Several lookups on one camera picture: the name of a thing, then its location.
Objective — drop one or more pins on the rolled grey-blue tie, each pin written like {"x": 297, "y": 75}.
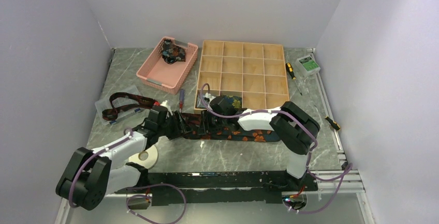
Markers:
{"x": 199, "y": 104}

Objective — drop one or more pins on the pink plastic basket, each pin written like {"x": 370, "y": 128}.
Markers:
{"x": 156, "y": 73}

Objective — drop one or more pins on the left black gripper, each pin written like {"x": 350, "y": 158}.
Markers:
{"x": 181, "y": 128}

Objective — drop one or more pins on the small yellow black screwdriver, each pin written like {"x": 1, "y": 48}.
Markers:
{"x": 334, "y": 125}

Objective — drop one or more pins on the red blue screwdriver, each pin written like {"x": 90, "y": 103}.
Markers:
{"x": 181, "y": 99}

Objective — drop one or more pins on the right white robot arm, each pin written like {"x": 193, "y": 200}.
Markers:
{"x": 295, "y": 128}

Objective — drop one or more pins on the white tape roll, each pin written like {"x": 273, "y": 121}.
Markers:
{"x": 147, "y": 158}

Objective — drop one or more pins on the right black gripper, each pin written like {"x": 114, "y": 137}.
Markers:
{"x": 207, "y": 127}

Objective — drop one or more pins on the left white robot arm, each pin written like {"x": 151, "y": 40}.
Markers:
{"x": 92, "y": 174}

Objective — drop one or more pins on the crumpled floral tie in basket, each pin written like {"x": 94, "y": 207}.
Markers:
{"x": 172, "y": 53}

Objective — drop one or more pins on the orange floral dark tie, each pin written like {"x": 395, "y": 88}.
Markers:
{"x": 239, "y": 135}

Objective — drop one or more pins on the wooden compartment tray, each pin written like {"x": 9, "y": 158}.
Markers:
{"x": 254, "y": 72}

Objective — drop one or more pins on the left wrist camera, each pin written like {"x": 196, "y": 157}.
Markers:
{"x": 166, "y": 104}

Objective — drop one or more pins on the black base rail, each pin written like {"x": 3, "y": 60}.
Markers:
{"x": 220, "y": 187}

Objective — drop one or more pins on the rolled blue yellow tie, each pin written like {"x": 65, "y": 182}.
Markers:
{"x": 235, "y": 101}

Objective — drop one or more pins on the green white small box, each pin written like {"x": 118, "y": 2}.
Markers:
{"x": 307, "y": 65}

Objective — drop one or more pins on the red patterned dark tie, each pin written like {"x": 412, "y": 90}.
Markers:
{"x": 143, "y": 102}

